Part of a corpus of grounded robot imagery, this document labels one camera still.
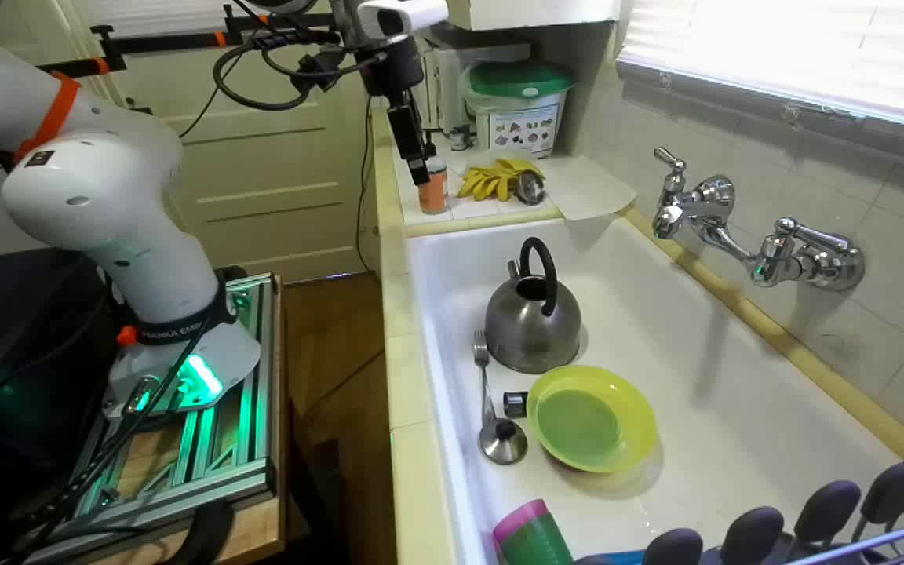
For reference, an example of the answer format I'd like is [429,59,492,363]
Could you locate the orange soap dispenser bottle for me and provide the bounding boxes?
[415,154,452,216]

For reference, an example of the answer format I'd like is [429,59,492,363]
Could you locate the steel kettle black handle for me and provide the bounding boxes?
[482,236,586,376]

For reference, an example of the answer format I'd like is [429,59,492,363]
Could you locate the purple and green cup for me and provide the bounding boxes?
[490,497,578,565]

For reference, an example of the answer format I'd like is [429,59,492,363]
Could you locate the blue dish rack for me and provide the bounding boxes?
[574,459,904,565]

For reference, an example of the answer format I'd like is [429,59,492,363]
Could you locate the round metal sink strainer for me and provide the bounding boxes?
[510,169,550,209]

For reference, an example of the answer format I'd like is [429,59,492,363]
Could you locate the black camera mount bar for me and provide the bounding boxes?
[41,8,344,79]

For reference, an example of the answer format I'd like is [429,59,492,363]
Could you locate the white window blinds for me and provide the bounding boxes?
[617,0,904,135]

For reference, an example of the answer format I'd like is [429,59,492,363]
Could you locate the white ceramic sink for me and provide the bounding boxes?
[402,213,904,565]

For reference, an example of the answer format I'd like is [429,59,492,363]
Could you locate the black case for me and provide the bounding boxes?
[0,249,131,565]

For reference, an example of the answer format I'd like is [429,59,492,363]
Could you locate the cream panelled door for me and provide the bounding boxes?
[81,0,384,287]

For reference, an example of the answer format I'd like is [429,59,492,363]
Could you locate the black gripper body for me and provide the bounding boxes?
[365,33,429,109]

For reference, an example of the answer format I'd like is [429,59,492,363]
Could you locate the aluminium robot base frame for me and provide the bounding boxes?
[23,272,282,565]

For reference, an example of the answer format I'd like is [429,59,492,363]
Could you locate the wooden table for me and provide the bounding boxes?
[85,277,288,565]

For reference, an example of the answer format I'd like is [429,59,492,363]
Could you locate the steel ladle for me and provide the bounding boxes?
[469,339,530,468]

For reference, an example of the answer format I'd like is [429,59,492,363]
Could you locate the small black square item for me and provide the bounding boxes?
[500,390,534,422]

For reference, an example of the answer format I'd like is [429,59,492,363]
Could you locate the yellow-green plastic bowl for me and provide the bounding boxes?
[526,362,663,479]

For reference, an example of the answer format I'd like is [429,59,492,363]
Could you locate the container with green lid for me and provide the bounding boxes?
[459,59,578,159]

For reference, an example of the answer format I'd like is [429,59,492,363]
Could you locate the white counter mat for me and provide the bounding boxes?
[536,154,644,226]

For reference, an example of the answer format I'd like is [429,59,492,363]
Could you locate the chrome wall faucet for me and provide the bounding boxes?
[650,146,869,297]

